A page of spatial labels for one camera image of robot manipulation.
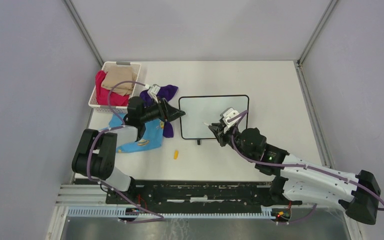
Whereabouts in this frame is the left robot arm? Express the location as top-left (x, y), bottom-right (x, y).
top-left (71, 96), bottom-right (186, 204)

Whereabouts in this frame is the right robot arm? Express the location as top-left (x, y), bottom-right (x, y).
top-left (208, 122), bottom-right (381, 225)

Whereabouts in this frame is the purple cloth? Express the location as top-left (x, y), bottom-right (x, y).
top-left (139, 84), bottom-right (179, 138)

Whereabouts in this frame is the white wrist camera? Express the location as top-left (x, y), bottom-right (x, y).
top-left (220, 107), bottom-right (242, 133)
top-left (147, 84), bottom-right (161, 103)

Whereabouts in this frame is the blue patterned cloth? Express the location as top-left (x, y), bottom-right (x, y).
top-left (116, 119), bottom-right (164, 153)

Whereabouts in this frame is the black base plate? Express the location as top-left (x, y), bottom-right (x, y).
top-left (105, 178), bottom-right (303, 216)

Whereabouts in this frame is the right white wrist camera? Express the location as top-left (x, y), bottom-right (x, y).
top-left (220, 107), bottom-right (242, 133)

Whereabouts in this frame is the white slotted cable duct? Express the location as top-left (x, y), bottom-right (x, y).
top-left (66, 206), bottom-right (275, 220)

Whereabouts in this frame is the black framed whiteboard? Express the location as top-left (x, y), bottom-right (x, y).
top-left (178, 94), bottom-right (250, 140)

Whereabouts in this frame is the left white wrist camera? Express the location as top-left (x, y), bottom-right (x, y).
top-left (147, 84), bottom-right (161, 103)

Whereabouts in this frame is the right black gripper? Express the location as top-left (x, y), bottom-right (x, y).
top-left (208, 122), bottom-right (254, 162)

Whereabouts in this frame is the red cloth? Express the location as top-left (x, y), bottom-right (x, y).
top-left (95, 70), bottom-right (130, 107)

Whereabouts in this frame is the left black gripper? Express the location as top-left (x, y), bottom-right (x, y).
top-left (139, 96), bottom-right (185, 124)

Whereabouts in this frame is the beige cloth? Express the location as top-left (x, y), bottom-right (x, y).
top-left (101, 65), bottom-right (138, 96)

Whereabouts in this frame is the white plastic basket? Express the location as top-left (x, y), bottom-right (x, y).
top-left (88, 61), bottom-right (142, 114)

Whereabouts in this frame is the orange marker cap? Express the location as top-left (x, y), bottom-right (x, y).
top-left (173, 150), bottom-right (179, 160)

